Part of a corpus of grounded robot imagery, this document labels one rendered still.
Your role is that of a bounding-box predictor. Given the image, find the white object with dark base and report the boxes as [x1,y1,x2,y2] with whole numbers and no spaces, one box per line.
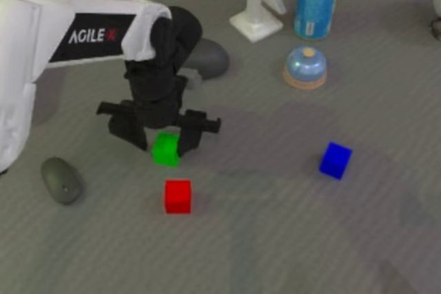
[429,0,441,39]

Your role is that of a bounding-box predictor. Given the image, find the red cube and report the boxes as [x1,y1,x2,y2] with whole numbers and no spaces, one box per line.
[163,179,192,215]

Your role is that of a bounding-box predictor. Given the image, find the blue cube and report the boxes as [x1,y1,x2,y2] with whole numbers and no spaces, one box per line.
[318,141,353,180]

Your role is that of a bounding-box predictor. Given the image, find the blue service bell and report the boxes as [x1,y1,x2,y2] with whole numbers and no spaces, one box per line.
[282,46,328,90]

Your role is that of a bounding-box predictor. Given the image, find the dark grey computer mouse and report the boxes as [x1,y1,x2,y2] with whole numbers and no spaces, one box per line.
[40,156,84,206]

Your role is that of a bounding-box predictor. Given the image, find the green cube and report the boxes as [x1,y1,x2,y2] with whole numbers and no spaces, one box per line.
[151,132,182,167]

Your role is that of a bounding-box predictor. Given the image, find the white stand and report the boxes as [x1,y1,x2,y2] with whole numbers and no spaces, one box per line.
[229,0,287,44]

